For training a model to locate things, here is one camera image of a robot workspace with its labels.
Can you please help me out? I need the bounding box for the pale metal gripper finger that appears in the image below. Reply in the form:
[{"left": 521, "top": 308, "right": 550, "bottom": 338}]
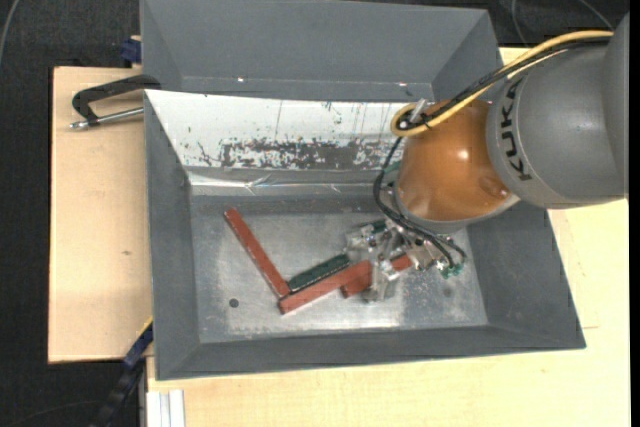
[
  {"left": 361, "top": 259, "right": 400, "bottom": 304},
  {"left": 343, "top": 224, "right": 385, "bottom": 263}
]

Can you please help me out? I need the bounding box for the red-brown flat block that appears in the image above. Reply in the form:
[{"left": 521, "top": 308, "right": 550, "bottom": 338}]
[
  {"left": 277, "top": 262, "right": 375, "bottom": 316},
  {"left": 223, "top": 207, "right": 291, "bottom": 298},
  {"left": 340, "top": 254, "right": 415, "bottom": 300}
]

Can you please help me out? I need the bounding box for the dark green flat block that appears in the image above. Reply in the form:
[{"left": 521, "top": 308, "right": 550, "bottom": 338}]
[{"left": 286, "top": 252, "right": 352, "bottom": 292}]

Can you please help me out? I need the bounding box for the grey metal bin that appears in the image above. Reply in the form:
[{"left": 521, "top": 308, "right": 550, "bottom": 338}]
[{"left": 138, "top": 0, "right": 587, "bottom": 382}]

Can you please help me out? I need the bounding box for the pale cardboard board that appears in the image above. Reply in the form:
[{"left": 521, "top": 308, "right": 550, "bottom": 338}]
[{"left": 47, "top": 65, "right": 154, "bottom": 364}]

